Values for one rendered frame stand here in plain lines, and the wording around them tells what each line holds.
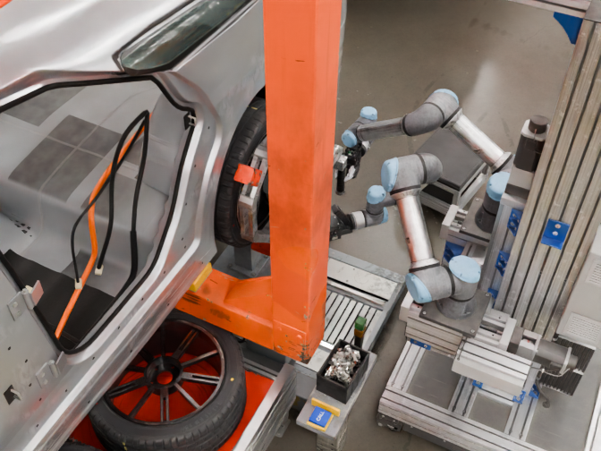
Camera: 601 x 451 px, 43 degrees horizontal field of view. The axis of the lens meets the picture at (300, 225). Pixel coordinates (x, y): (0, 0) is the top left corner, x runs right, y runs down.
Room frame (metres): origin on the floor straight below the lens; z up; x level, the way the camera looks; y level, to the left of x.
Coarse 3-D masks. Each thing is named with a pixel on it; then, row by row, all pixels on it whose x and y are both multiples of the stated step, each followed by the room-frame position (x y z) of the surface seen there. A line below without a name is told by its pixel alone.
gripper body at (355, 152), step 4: (360, 144) 2.67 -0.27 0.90; (348, 148) 2.64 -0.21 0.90; (352, 148) 2.64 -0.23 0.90; (356, 148) 2.66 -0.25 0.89; (360, 148) 2.66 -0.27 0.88; (364, 148) 2.67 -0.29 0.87; (348, 152) 2.62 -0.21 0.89; (352, 152) 2.62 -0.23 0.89; (356, 152) 2.61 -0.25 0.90; (360, 152) 2.62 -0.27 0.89; (364, 152) 2.67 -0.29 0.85; (348, 156) 2.59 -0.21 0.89; (352, 156) 2.59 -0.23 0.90; (356, 156) 2.60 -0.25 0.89; (348, 160) 2.59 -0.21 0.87; (352, 160) 2.58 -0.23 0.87; (356, 160) 2.57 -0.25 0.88; (348, 164) 2.59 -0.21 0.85; (352, 164) 2.58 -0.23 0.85; (356, 164) 2.59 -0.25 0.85; (348, 168) 2.59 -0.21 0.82
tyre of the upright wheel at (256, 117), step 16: (256, 112) 2.54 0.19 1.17; (240, 128) 2.44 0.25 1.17; (256, 128) 2.44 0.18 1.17; (240, 144) 2.37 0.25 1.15; (224, 160) 2.32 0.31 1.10; (240, 160) 2.31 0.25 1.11; (224, 176) 2.27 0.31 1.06; (224, 192) 2.23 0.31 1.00; (224, 208) 2.21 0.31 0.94; (224, 224) 2.20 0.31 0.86; (224, 240) 2.22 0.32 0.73; (240, 240) 2.26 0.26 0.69
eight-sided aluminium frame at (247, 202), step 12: (264, 144) 2.40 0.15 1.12; (264, 156) 2.34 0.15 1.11; (264, 168) 2.31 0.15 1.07; (252, 192) 2.24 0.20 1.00; (240, 204) 2.23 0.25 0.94; (252, 204) 2.21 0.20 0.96; (240, 216) 2.23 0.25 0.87; (252, 216) 2.21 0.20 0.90; (252, 228) 2.21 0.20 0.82; (264, 228) 2.40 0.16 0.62; (252, 240) 2.21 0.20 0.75; (264, 240) 2.29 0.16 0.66
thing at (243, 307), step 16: (208, 288) 2.00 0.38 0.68; (224, 288) 2.00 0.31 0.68; (240, 288) 1.97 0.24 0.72; (256, 288) 1.92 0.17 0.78; (176, 304) 2.01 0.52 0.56; (192, 304) 1.97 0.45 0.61; (208, 304) 1.93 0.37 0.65; (224, 304) 1.92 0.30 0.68; (240, 304) 1.89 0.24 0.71; (256, 304) 1.86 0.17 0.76; (208, 320) 1.94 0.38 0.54; (224, 320) 1.90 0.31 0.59; (240, 320) 1.87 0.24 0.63; (256, 320) 1.84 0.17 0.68; (272, 320) 1.83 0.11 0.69; (256, 336) 1.84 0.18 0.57; (272, 336) 1.80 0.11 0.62
